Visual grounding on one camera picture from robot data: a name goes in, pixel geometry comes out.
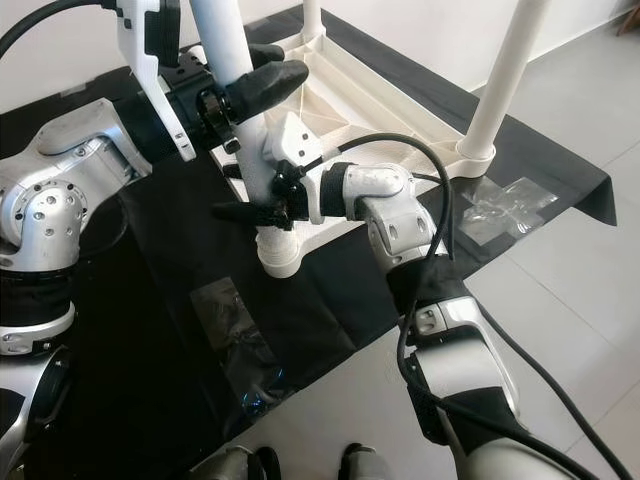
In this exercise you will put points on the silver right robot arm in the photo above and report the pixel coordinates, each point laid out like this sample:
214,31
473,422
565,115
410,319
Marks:
400,215

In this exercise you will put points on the white plastic children table top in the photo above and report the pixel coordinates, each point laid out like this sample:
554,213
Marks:
380,100

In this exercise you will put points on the black tablecloth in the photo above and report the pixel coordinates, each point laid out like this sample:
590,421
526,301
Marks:
160,320

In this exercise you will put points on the grey left robot leg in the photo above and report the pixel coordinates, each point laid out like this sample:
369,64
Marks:
250,465

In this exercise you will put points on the grey robot leg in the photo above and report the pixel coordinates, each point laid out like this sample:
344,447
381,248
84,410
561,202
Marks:
360,462
250,465

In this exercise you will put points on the grey right robot leg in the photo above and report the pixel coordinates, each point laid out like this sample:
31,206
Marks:
360,462

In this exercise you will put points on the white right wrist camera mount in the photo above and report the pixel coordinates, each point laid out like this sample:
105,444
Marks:
290,140

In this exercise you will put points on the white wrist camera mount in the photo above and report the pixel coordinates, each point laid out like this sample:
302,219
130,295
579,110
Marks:
145,60
290,140

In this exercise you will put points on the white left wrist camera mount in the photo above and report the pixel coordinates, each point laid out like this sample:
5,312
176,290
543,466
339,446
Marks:
145,60

